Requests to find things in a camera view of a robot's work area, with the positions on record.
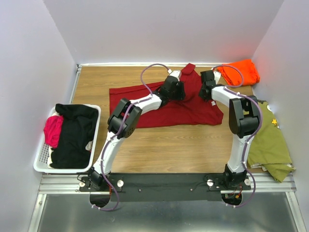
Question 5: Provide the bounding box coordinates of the dark red t shirt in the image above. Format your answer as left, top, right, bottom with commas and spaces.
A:
109, 63, 224, 128

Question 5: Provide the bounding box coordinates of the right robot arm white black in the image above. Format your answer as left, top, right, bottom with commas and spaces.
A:
199, 70, 262, 189

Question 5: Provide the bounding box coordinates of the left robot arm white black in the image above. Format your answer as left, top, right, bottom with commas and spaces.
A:
87, 71, 185, 191

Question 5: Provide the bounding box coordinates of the folded orange t shirt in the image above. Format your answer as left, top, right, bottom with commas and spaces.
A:
216, 59, 260, 86

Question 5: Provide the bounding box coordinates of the olive green t shirt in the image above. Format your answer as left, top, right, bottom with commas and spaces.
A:
247, 100, 295, 182

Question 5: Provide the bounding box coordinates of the black garment in basket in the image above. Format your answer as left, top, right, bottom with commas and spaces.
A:
50, 103, 98, 169

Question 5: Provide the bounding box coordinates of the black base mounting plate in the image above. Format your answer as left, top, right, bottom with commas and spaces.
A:
79, 173, 251, 202

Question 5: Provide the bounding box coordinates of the pink garment in basket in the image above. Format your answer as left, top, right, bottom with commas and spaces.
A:
43, 115, 64, 148

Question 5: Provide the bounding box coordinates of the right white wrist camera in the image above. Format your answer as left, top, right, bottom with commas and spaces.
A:
212, 69, 221, 84

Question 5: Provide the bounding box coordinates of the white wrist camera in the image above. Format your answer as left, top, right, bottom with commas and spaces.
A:
168, 69, 182, 81
212, 69, 221, 84

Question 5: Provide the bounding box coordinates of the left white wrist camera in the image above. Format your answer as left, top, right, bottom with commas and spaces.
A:
168, 69, 182, 81

